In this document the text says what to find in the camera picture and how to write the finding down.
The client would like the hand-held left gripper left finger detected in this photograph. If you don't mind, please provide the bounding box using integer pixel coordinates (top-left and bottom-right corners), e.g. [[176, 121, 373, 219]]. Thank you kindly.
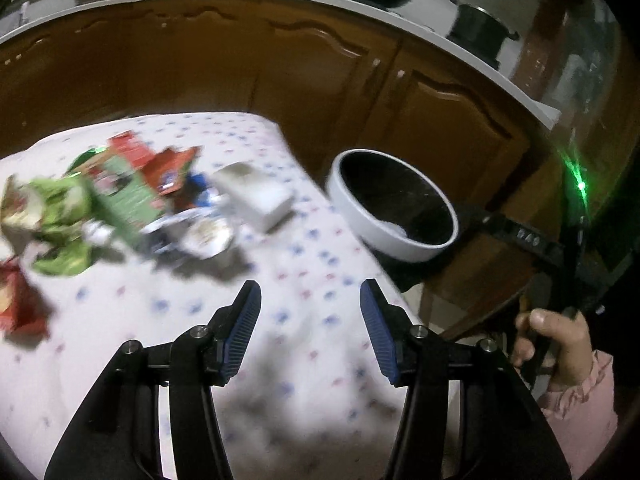
[[45, 280, 263, 480]]

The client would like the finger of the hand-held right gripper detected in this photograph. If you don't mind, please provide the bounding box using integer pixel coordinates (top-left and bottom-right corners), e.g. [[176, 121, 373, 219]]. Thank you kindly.
[[454, 202, 506, 239]]

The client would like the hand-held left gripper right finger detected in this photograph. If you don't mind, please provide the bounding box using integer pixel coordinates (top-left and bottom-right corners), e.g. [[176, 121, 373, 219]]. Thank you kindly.
[[359, 277, 573, 480]]

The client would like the white rimmed black trash bin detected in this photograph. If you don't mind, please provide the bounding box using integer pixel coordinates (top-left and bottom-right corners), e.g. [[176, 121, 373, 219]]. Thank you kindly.
[[326, 149, 460, 291]]

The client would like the green milk carton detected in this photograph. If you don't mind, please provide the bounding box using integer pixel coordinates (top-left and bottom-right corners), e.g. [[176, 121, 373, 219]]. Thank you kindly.
[[70, 152, 168, 251]]

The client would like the red milk carton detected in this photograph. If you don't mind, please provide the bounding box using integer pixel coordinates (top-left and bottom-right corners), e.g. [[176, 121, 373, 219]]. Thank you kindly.
[[142, 146, 202, 198]]

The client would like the person's right forearm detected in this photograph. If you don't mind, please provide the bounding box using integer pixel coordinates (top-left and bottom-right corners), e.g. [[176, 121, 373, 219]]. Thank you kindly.
[[537, 350, 618, 480]]

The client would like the person's right hand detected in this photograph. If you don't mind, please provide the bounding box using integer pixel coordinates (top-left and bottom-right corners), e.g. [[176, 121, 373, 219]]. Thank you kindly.
[[510, 308, 597, 393]]

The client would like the floral tablecloth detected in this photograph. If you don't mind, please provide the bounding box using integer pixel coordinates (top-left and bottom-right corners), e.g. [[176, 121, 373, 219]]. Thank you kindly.
[[0, 111, 461, 480]]

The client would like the small white box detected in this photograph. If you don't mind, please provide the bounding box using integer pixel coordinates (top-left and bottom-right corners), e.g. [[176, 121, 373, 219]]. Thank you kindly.
[[212, 161, 296, 233]]

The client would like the blue wrapper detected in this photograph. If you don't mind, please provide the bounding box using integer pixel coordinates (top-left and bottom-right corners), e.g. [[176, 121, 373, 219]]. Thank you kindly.
[[172, 172, 221, 216]]

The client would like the black cooking pot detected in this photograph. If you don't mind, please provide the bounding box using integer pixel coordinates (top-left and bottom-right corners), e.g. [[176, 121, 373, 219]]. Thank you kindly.
[[446, 0, 521, 58]]

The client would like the green crumpled wrapper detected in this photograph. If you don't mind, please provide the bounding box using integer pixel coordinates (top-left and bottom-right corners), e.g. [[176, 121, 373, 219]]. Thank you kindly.
[[27, 176, 97, 277]]

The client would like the red snack packet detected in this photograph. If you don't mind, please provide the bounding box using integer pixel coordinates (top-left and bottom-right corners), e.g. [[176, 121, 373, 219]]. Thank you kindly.
[[0, 257, 51, 341]]

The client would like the wooden kitchen cabinet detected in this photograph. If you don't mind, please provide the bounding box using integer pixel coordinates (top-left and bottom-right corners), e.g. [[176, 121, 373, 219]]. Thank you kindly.
[[0, 0, 556, 341]]

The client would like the pale crumpled wrapper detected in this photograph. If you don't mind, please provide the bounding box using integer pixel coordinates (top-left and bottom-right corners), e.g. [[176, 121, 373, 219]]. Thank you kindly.
[[0, 175, 41, 248]]

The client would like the white countertop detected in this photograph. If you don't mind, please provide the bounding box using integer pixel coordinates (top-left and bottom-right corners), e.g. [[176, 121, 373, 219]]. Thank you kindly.
[[0, 0, 561, 131]]

